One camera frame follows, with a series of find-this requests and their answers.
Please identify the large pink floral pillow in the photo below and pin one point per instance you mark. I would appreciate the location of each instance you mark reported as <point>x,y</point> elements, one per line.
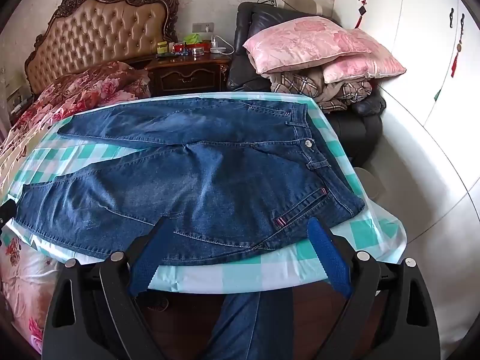
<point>307,41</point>

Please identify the dark wooden nightstand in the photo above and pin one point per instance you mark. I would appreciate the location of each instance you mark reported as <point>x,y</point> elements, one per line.
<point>187,75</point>

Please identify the pink floral bed sheet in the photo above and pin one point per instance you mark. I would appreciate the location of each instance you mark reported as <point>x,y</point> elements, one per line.
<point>22,281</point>

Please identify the green plastic bag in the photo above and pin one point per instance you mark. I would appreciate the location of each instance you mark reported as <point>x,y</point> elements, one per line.
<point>193,38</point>

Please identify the person's leg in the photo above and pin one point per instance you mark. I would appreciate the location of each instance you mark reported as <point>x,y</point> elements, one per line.
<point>240,330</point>

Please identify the red tassel ornament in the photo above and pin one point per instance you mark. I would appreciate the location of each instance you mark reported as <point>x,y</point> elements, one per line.
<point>362,11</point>
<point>455,56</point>

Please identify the white wall socket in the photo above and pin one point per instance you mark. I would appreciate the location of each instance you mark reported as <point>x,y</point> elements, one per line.
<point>203,27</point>

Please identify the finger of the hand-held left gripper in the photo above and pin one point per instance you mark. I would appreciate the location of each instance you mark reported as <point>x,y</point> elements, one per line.
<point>7,213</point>

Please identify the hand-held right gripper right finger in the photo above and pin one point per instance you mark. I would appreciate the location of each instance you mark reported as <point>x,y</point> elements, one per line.
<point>330,260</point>

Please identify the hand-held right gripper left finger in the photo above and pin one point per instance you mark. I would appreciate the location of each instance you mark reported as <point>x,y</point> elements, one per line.
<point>148,266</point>

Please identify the tufted leather carved headboard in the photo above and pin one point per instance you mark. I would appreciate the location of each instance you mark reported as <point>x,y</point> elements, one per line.
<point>101,33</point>

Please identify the red floral quilt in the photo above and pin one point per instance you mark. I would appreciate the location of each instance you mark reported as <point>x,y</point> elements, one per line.
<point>82,90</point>

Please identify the small pink floral pillow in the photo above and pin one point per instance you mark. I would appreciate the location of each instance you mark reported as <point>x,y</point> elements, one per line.
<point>367,68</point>

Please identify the red box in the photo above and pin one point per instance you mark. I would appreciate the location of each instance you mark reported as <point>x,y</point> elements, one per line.
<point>180,48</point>

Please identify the blue denim pants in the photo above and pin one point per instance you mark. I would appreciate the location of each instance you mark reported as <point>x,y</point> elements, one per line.
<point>206,180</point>

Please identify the black leather armchair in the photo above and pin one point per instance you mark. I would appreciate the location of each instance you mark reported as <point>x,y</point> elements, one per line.
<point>352,135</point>

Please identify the round metal tin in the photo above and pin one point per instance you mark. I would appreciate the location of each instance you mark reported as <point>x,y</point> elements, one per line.
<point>198,52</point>

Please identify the white wardrobe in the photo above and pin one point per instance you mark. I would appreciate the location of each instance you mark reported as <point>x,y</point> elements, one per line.
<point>412,45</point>

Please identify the green white checkered tablecloth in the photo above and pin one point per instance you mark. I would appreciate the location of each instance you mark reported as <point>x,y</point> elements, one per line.
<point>262,270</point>

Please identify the brown plaid blanket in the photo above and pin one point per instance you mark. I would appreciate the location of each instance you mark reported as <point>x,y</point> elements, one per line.
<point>300,82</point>

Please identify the beige device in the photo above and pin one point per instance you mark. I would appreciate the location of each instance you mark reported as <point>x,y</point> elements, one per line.
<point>300,2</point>

